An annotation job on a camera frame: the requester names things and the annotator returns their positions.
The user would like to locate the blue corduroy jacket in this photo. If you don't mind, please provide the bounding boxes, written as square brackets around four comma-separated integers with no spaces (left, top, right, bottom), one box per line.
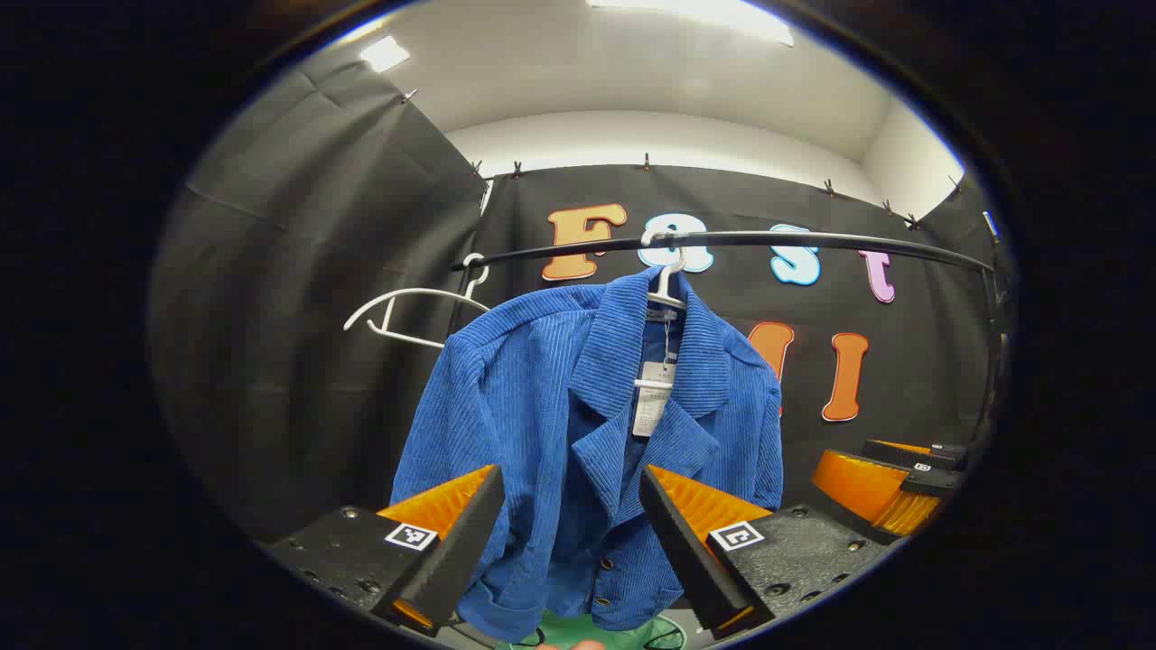
[390,266,785,644]

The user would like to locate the white plastic hanger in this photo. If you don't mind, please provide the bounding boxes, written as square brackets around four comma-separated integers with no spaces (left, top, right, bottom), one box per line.
[343,253,493,350]
[632,230,692,391]

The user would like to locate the green laundry hamper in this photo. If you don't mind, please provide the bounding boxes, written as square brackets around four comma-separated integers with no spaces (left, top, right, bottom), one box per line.
[497,609,692,650]

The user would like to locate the long ceiling light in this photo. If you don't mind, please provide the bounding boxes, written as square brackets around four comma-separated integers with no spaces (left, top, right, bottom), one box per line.
[587,0,796,46]

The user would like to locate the rectangular ceiling light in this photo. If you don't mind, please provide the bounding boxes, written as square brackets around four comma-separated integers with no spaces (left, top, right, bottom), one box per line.
[359,36,412,73]

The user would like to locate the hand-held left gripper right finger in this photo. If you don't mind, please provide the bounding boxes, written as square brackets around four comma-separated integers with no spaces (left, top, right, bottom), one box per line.
[639,465,906,640]

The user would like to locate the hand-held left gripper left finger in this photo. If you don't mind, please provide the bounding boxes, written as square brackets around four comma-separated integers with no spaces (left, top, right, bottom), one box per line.
[266,464,507,633]

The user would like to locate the black clothes rail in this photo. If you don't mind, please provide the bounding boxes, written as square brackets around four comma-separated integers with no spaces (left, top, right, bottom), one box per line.
[450,230,1008,452]

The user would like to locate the black backdrop cloth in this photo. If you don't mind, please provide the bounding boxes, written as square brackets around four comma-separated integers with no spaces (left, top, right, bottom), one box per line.
[149,50,1008,543]

